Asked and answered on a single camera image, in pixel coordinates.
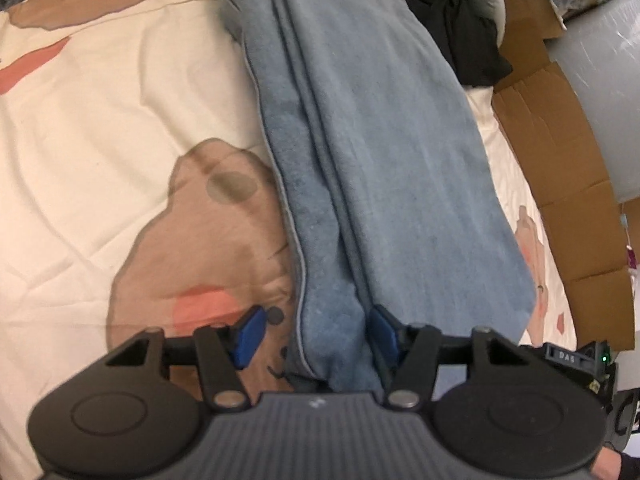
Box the brown cardboard sheet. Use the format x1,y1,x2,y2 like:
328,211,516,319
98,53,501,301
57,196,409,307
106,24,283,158
490,0,636,353

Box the person's right hand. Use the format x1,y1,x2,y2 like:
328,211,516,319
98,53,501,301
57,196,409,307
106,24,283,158
592,447,624,480

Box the light blue jeans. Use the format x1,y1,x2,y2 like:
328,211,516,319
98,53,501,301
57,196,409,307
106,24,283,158
220,0,538,393

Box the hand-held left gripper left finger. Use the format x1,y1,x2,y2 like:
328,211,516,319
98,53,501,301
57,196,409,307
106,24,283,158
105,306,268,413

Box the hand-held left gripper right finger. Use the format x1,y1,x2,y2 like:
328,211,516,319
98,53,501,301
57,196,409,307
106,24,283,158
368,304,533,413

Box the cream bear print bedsheet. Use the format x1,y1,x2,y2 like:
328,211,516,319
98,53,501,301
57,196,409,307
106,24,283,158
0,0,571,480

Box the black garment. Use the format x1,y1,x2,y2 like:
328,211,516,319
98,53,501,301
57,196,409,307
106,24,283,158
375,0,515,87

